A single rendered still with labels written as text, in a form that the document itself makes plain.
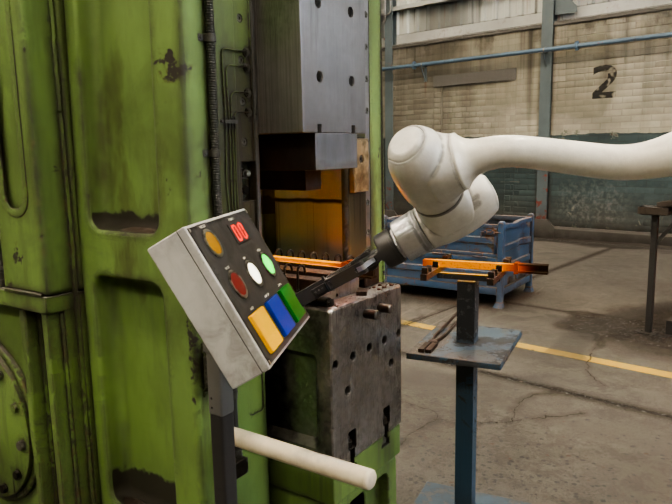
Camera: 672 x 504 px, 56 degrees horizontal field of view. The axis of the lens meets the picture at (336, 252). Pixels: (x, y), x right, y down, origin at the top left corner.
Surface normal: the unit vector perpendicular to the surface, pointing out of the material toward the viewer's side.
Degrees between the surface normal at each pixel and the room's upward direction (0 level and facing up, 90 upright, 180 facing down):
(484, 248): 89
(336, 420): 90
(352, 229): 90
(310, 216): 90
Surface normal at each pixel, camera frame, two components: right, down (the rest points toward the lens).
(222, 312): -0.16, 0.16
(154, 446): -0.56, 0.15
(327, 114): 0.83, 0.07
